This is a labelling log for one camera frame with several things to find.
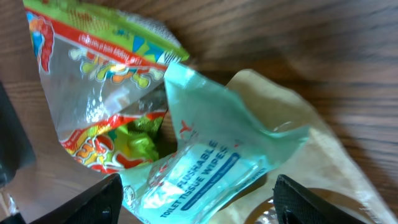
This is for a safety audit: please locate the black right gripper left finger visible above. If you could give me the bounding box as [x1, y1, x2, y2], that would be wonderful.
[32, 174, 123, 224]

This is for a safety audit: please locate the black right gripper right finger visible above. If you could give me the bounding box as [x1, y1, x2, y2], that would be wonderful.
[273, 174, 366, 224]

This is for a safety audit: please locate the clear cookie bag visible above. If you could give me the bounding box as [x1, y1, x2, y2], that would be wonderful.
[210, 69, 397, 224]

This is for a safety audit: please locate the mint green tissue pack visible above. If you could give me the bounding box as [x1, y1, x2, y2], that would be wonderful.
[119, 63, 309, 224]

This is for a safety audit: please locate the green gummy candy bag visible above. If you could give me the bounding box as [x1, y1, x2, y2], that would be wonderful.
[24, 0, 189, 174]

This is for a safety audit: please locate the grey plastic mesh basket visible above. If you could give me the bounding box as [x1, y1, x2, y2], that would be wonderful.
[1, 83, 36, 187]

